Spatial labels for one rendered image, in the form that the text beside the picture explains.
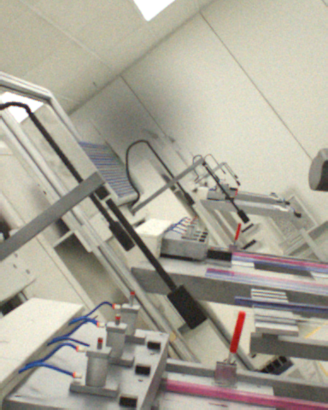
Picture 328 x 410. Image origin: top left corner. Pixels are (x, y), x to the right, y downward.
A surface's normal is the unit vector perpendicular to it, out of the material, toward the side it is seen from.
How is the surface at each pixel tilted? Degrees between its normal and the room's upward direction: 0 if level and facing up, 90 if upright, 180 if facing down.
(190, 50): 90
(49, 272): 90
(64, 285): 90
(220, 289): 90
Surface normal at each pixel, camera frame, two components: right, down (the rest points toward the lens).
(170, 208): -0.11, 0.04
